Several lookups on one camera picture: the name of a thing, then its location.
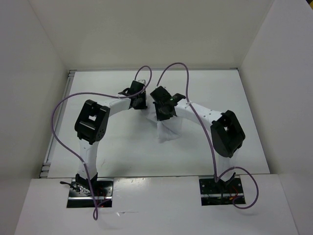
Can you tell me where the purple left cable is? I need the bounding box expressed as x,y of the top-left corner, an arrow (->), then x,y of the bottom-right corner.
52,65 -> 153,221

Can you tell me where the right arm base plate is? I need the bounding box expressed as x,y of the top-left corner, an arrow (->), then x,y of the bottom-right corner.
199,176 -> 246,206

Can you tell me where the purple cable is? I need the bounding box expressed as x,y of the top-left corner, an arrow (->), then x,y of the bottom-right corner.
156,62 -> 259,210
52,65 -> 153,221

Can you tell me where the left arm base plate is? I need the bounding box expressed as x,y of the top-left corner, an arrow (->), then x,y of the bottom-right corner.
67,178 -> 115,209

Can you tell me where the white skirt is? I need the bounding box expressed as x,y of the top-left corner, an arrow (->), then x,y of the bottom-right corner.
144,111 -> 182,143

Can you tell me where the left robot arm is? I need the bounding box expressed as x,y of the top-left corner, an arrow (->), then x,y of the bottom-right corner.
74,80 -> 147,196

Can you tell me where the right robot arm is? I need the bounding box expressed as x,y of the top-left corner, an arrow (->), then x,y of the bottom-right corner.
148,86 -> 246,192

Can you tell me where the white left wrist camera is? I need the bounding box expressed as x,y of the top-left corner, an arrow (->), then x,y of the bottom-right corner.
138,79 -> 146,85

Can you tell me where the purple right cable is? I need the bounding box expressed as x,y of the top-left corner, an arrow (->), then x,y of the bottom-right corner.
156,62 -> 259,210

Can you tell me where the white front cover board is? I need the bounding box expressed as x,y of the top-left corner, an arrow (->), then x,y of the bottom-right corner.
15,174 -> 297,235

